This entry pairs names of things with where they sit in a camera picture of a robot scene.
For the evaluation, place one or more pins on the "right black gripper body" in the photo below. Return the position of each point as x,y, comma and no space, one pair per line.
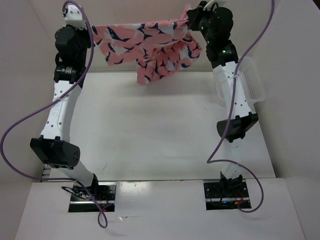
201,20

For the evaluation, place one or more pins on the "pink shark print shorts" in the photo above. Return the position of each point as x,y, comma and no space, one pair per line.
158,48

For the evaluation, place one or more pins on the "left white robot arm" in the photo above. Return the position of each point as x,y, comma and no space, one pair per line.
72,46

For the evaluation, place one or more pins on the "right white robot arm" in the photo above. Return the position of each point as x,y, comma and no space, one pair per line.
224,60

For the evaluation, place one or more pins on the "white plastic mesh basket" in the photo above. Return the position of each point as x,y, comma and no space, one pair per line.
251,81

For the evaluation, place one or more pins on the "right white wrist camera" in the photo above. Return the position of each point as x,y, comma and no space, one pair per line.
213,4

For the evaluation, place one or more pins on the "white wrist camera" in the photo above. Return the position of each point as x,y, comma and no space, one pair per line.
213,4
73,17

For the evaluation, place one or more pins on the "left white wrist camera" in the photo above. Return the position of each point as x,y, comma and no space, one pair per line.
73,17

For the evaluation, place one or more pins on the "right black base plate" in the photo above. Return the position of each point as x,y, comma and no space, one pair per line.
216,200

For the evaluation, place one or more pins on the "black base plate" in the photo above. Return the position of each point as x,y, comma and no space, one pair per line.
216,200
81,202

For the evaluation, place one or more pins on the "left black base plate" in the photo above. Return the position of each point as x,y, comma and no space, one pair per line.
81,202

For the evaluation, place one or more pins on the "aluminium rail table edge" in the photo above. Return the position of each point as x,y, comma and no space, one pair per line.
55,146

